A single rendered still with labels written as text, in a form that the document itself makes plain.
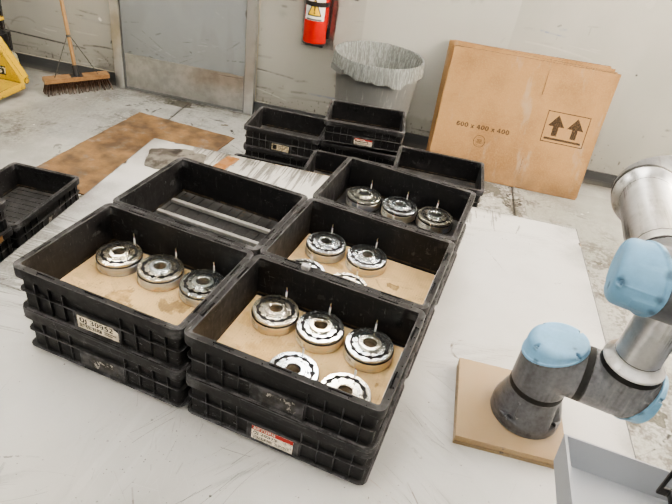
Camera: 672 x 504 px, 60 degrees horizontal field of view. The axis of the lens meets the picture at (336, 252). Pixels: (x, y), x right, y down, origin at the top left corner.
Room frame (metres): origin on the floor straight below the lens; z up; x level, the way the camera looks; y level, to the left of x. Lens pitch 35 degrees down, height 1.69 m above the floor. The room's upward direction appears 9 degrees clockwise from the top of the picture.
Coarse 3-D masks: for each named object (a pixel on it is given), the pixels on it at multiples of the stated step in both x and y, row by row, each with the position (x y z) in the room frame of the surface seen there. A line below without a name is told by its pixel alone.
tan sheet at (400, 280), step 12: (300, 252) 1.22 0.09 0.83; (324, 264) 1.18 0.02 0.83; (336, 264) 1.19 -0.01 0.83; (396, 264) 1.23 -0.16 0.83; (384, 276) 1.17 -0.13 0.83; (396, 276) 1.18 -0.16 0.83; (408, 276) 1.19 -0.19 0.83; (420, 276) 1.19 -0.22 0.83; (432, 276) 1.20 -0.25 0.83; (384, 288) 1.12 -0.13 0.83; (396, 288) 1.13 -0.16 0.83; (408, 288) 1.14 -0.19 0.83; (420, 288) 1.14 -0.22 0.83; (420, 300) 1.10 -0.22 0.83
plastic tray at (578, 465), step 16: (560, 448) 0.57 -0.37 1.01; (576, 448) 0.57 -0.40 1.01; (592, 448) 0.57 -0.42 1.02; (560, 464) 0.54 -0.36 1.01; (576, 464) 0.56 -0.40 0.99; (592, 464) 0.56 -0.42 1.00; (608, 464) 0.56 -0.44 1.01; (624, 464) 0.55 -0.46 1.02; (640, 464) 0.55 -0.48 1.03; (560, 480) 0.51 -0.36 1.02; (576, 480) 0.53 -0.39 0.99; (592, 480) 0.54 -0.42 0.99; (608, 480) 0.54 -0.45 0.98; (624, 480) 0.54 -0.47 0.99; (640, 480) 0.54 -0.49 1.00; (656, 480) 0.54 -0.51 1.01; (560, 496) 0.48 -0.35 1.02; (576, 496) 0.50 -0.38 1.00; (592, 496) 0.50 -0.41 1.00; (608, 496) 0.51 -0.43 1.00; (624, 496) 0.52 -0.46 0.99; (640, 496) 0.52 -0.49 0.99; (656, 496) 0.53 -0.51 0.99
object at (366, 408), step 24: (288, 264) 1.02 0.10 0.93; (360, 288) 0.98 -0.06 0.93; (192, 336) 0.76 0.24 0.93; (240, 360) 0.73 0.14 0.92; (264, 360) 0.73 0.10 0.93; (408, 360) 0.81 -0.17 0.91; (288, 384) 0.70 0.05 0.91; (312, 384) 0.69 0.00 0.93; (360, 408) 0.66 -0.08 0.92; (384, 408) 0.66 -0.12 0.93
